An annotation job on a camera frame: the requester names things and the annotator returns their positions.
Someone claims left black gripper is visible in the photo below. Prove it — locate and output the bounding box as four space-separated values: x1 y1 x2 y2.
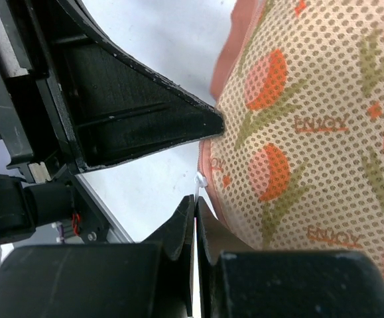
0 1 79 182

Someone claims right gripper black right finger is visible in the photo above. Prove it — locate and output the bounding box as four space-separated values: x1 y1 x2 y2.
195 198 384 317

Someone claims carrot print laundry bag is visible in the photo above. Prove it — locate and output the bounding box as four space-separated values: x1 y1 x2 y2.
199 1 384 277

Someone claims white zipper pull tie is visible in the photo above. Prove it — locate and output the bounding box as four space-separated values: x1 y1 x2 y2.
194 171 208 203

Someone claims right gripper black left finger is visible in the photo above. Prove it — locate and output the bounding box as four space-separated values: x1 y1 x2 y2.
0 195 195 317

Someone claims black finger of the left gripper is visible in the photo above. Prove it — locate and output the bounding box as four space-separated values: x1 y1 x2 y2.
45 1 224 173

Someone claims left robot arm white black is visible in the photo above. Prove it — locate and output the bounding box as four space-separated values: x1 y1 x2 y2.
0 1 224 244

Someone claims aluminium mounting rail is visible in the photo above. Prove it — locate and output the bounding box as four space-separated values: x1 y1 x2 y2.
76 175 134 243

